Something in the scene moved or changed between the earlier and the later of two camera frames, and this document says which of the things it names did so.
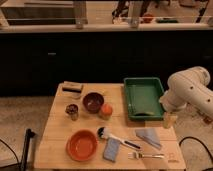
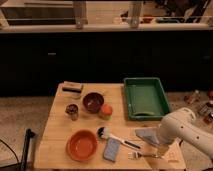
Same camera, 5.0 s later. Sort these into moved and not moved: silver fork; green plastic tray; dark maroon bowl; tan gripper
Moved: tan gripper
Not moved: green plastic tray; dark maroon bowl; silver fork
